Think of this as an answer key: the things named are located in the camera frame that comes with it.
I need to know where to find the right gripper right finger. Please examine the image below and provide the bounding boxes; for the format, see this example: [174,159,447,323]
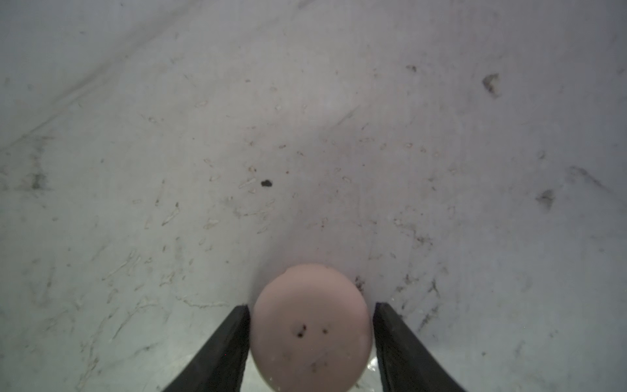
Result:
[373,302,465,392]

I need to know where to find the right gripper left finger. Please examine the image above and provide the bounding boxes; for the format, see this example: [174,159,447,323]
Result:
[164,305,251,392]

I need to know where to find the pink round charging case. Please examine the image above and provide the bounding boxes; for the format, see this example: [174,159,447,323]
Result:
[250,264,372,391]

